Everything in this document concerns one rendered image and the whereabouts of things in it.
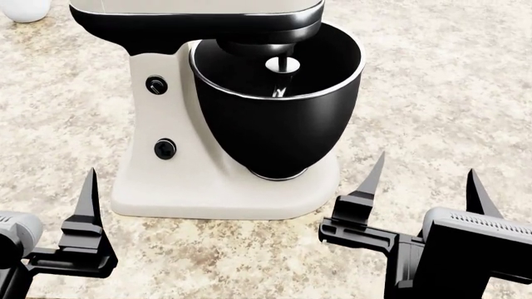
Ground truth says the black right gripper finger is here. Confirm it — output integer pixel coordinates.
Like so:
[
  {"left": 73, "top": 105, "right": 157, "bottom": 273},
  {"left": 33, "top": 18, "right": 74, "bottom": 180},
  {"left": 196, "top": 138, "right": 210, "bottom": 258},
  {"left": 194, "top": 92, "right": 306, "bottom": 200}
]
[
  {"left": 331, "top": 151, "right": 387, "bottom": 233},
  {"left": 465, "top": 167, "right": 507, "bottom": 219}
]

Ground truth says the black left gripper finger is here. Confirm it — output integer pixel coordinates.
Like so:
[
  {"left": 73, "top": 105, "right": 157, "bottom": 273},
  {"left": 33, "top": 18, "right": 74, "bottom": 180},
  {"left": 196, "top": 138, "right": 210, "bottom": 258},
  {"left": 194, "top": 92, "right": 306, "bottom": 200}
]
[{"left": 60, "top": 167, "right": 111, "bottom": 250}]

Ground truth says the cream stand mixer base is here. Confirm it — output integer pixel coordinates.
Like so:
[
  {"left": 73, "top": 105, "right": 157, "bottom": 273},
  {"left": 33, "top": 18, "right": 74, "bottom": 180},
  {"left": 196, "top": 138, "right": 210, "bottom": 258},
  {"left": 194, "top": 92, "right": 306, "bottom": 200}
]
[{"left": 110, "top": 40, "right": 342, "bottom": 221}]

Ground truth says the black mixer dial knob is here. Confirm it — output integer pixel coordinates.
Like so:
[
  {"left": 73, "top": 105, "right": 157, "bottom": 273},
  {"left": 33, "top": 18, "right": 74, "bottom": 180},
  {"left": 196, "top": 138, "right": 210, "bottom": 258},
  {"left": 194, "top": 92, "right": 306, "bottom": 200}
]
[{"left": 153, "top": 137, "right": 178, "bottom": 161}]

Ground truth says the black mixer lever knob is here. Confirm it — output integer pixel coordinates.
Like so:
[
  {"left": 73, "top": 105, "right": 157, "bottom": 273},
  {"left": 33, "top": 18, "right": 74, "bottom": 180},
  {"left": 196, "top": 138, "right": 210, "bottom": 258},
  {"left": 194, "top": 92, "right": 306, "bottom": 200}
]
[{"left": 145, "top": 74, "right": 170, "bottom": 95}]

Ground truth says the cream black stand mixer head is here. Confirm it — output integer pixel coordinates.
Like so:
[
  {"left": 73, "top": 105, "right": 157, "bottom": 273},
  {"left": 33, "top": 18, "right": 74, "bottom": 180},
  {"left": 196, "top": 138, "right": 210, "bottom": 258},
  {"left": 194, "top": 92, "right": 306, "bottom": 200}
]
[{"left": 68, "top": 0, "right": 328, "bottom": 60}]

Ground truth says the black mixing bowl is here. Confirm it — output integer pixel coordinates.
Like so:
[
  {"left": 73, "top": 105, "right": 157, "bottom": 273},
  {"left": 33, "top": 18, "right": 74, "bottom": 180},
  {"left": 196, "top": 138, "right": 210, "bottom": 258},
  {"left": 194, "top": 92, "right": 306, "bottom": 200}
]
[{"left": 189, "top": 22, "right": 367, "bottom": 182}]

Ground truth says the beater attachment with white disc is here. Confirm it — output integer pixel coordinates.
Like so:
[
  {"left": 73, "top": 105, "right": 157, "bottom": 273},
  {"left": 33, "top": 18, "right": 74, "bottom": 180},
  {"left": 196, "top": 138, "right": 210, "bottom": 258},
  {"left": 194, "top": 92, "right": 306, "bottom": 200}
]
[{"left": 264, "top": 52, "right": 302, "bottom": 98}]

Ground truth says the white round jar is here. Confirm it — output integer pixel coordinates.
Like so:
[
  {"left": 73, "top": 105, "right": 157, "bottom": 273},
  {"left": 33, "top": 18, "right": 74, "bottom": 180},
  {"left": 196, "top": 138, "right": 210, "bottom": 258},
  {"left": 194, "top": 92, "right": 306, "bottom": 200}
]
[{"left": 0, "top": 0, "right": 53, "bottom": 24}]

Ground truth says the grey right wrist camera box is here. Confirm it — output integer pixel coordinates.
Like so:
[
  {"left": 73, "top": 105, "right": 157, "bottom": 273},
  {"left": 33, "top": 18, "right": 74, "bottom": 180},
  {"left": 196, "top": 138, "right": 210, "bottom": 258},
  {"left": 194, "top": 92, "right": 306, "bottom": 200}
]
[{"left": 418, "top": 206, "right": 532, "bottom": 279}]

